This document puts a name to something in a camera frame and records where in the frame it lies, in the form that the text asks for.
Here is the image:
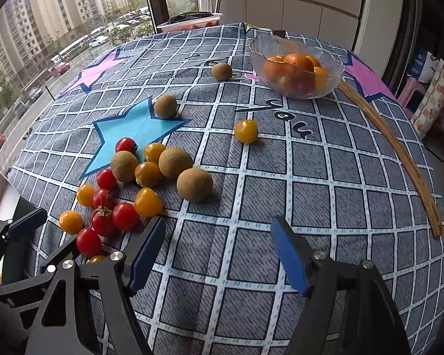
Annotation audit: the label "red tomato lower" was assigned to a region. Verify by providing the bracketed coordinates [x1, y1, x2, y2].
[76, 227, 102, 258]

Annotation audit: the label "red tomato cluster right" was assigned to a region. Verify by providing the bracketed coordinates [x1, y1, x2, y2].
[112, 203, 139, 232]

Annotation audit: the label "red tomato with stem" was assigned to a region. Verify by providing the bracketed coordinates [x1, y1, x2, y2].
[90, 207, 116, 237]

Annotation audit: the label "grey checked tablecloth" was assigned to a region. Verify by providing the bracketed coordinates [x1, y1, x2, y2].
[9, 23, 444, 354]

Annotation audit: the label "yellow tomato left middle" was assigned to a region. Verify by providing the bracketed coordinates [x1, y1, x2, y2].
[76, 183, 95, 208]

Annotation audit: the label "oranges in bowl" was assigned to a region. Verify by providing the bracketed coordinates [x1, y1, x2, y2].
[264, 53, 330, 95]

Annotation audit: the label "far brown longan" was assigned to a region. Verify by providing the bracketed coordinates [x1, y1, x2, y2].
[211, 62, 233, 82]

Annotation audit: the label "brown longan rightmost cluster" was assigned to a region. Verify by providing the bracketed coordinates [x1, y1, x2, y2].
[176, 167, 213, 203]

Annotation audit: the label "yellow tomato upper cluster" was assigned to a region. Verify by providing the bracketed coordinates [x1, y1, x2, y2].
[143, 143, 166, 164]

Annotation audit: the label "pink tray on sill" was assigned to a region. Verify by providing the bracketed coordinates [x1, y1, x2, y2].
[157, 11, 223, 33]

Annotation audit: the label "small red tomato top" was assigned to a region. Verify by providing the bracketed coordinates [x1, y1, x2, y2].
[115, 137, 138, 155]

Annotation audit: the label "curved wooden stick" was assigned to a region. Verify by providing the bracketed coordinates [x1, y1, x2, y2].
[337, 79, 444, 240]

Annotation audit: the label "floral patterned bag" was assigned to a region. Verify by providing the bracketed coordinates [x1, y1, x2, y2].
[411, 59, 444, 139]

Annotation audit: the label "brown longan cluster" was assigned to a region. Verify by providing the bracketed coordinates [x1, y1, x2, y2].
[176, 167, 213, 203]
[159, 147, 193, 179]
[110, 151, 139, 183]

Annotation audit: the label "brown longan middle cluster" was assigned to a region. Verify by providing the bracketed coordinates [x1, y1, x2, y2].
[159, 147, 193, 179]

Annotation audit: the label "dark green open box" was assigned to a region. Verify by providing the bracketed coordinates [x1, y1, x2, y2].
[0, 171, 38, 285]

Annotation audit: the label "dark yellow tomato lower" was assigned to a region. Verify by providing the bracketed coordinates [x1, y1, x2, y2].
[86, 255, 106, 264]

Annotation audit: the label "yellow tomato left edge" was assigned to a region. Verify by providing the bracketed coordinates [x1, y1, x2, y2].
[59, 211, 84, 235]

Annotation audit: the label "yellow pointed tomato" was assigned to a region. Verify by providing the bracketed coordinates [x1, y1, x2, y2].
[134, 188, 163, 218]

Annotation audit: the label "brown longan left cluster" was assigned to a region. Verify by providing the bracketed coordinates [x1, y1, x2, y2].
[110, 151, 139, 183]

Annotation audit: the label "pink plastic stool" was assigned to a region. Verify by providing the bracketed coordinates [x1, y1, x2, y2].
[398, 76, 426, 119]

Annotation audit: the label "yellow tomato mid cluster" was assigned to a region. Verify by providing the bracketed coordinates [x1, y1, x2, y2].
[134, 161, 162, 188]

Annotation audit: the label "red tomato upper left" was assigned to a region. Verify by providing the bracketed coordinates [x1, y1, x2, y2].
[96, 168, 118, 191]

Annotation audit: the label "lone yellow tomato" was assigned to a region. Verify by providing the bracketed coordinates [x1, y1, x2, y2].
[234, 120, 258, 144]

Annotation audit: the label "brown longan on star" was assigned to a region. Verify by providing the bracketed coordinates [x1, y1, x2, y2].
[153, 95, 178, 120]

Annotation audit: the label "clear glass bowl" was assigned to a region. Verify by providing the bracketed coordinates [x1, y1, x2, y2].
[249, 32, 345, 99]

